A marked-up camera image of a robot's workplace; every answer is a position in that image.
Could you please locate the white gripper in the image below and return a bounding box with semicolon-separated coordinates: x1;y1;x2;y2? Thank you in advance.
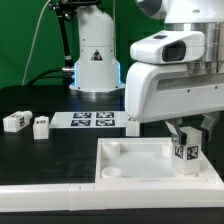
125;62;224;146

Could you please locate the white square table top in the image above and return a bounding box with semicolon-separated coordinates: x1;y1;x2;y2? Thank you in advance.
95;138;223;184

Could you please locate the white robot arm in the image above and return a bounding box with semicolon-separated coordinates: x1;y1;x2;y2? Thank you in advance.
70;0;224;130

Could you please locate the white L-shaped obstacle fence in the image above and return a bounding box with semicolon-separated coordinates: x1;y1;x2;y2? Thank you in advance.
0;183;224;212

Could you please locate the white tag sheet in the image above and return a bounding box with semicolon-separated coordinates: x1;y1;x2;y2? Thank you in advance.
50;111;128;129

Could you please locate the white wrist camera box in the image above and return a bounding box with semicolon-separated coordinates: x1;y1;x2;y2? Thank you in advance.
130;30;205;64

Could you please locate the black cable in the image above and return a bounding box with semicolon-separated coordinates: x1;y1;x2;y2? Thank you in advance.
26;67;73;87

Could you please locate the black camera stand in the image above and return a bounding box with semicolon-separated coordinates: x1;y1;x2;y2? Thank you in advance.
48;0;102;84

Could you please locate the white cable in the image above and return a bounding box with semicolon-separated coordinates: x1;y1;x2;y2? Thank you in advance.
21;0;54;86

